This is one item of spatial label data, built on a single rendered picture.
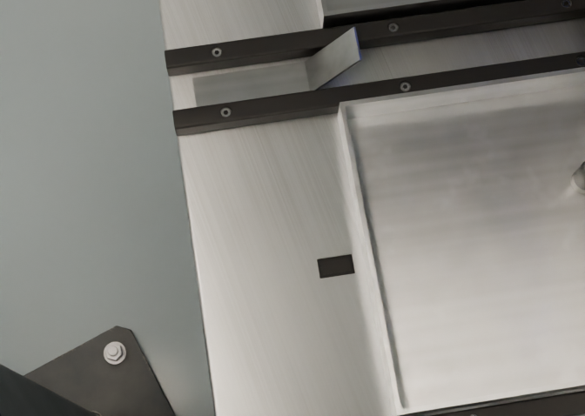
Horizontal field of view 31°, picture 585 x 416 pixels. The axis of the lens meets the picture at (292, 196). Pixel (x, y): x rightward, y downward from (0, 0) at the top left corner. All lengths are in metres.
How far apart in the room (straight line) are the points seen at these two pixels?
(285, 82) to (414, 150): 0.13
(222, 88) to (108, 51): 1.02
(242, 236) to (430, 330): 0.17
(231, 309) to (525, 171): 0.28
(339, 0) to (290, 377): 0.34
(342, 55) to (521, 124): 0.17
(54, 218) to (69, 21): 0.37
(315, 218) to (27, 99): 1.10
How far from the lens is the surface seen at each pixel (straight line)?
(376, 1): 0.96
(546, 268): 0.90
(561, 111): 0.95
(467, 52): 0.96
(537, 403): 0.87
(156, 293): 1.78
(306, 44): 0.92
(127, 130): 1.87
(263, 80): 0.93
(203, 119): 0.90
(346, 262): 0.88
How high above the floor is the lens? 1.74
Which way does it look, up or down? 73 degrees down
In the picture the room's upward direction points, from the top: 2 degrees clockwise
